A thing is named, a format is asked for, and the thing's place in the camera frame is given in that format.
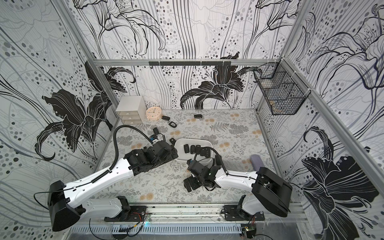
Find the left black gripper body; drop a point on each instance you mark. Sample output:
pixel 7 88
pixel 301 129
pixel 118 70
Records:
pixel 167 157

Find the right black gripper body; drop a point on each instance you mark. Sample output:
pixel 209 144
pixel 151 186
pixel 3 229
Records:
pixel 195 177

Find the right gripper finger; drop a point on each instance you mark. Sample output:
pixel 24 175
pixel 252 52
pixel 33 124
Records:
pixel 187 185
pixel 194 183

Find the white rectangular storage box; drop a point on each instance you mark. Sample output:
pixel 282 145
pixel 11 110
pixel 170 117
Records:
pixel 183 157

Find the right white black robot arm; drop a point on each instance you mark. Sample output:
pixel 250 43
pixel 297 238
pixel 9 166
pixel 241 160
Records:
pixel 267 192

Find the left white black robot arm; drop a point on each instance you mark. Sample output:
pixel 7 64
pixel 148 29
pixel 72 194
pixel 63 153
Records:
pixel 69 203

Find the black key silver trim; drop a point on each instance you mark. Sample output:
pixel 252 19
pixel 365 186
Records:
pixel 172 124

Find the peach round alarm clock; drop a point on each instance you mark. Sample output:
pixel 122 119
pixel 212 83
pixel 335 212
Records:
pixel 154 114

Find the white mini drawer cabinet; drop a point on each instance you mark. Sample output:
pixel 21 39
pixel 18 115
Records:
pixel 131 110

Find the grey oval pad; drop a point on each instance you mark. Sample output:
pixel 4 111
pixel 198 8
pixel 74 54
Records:
pixel 256 162

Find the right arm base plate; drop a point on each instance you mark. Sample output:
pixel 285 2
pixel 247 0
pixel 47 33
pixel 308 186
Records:
pixel 235 213

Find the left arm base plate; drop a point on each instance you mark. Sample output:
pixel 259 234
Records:
pixel 135 214

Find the white slotted cable duct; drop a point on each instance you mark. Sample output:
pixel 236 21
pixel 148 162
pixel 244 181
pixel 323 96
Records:
pixel 162 229

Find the black wire wall basket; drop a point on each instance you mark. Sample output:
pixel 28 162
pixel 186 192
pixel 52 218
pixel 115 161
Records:
pixel 281 92

